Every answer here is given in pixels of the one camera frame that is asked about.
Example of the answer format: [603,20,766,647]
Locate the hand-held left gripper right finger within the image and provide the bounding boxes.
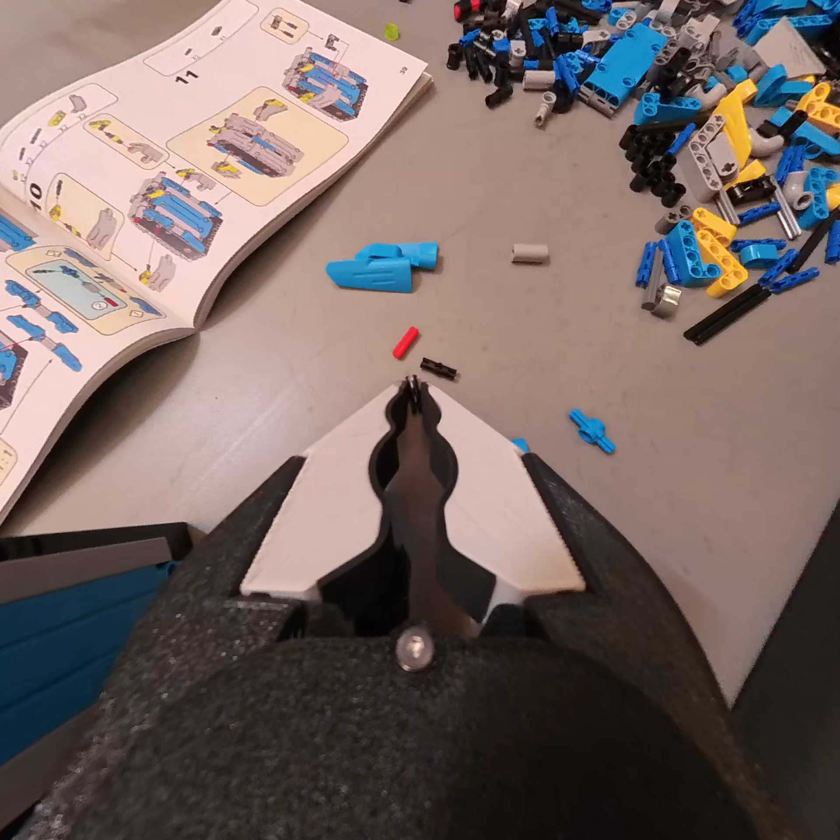
[425,382,586,623]

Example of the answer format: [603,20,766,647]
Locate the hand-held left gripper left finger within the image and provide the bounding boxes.
[240,382,404,637]

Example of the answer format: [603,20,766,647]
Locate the grey blue block model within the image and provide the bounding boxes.
[0,521,194,808]

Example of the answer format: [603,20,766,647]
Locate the grey desk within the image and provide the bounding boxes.
[0,0,840,840]

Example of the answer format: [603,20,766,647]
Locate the blue axle connector piece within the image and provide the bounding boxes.
[568,407,617,455]

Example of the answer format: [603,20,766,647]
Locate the blue fin block piece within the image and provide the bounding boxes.
[325,241,439,294]

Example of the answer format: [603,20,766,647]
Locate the open instruction booklet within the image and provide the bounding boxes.
[0,0,435,526]

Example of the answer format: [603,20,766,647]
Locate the pile of building block pieces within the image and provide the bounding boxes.
[446,0,840,347]

